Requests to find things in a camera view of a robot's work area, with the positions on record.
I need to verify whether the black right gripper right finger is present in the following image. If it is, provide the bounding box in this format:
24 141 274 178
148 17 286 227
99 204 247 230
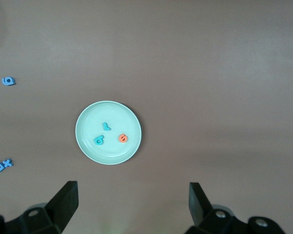
188 182 286 234

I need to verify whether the mint green plate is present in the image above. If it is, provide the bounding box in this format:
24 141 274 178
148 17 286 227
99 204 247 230
75 100 142 166

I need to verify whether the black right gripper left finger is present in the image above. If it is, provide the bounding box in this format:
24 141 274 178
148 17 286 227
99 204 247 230
0 180 79 234

